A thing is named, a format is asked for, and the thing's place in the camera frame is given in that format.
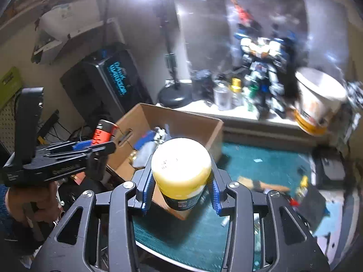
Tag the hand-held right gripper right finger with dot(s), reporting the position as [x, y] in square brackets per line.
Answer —
[216, 199]

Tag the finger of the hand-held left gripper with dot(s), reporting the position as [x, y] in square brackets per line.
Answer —
[102, 149]
[82, 145]

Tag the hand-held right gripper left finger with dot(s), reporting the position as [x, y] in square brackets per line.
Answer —
[145, 195]

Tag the red black cylinder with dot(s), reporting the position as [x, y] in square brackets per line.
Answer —
[103, 131]

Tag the yellow lid jar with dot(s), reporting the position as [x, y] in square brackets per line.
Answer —
[181, 172]

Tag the cardboard box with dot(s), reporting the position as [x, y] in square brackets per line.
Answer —
[195, 127]

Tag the person's left hand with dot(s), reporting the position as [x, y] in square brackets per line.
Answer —
[31, 201]

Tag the blue white toy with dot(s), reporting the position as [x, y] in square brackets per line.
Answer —
[151, 138]

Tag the green cutting mat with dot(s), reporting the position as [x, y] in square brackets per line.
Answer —
[255, 161]

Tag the black case with blue print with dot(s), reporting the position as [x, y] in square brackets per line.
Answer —
[110, 79]

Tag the small yellow tool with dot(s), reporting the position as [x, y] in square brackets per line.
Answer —
[304, 182]

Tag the black desk lamp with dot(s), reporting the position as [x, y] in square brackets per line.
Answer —
[174, 93]

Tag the clear plastic cup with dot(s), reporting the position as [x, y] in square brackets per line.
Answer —
[221, 97]

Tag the green bottle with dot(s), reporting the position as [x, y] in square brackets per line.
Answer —
[249, 97]

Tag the yellow cap bottle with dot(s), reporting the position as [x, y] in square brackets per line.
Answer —
[236, 90]

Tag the black flat device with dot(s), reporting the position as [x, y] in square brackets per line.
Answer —
[330, 171]

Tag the white printer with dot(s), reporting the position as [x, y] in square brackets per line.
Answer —
[65, 25]

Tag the white yellow bucket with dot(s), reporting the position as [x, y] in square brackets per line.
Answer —
[317, 99]

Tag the blue white robot model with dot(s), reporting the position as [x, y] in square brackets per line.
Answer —
[263, 62]

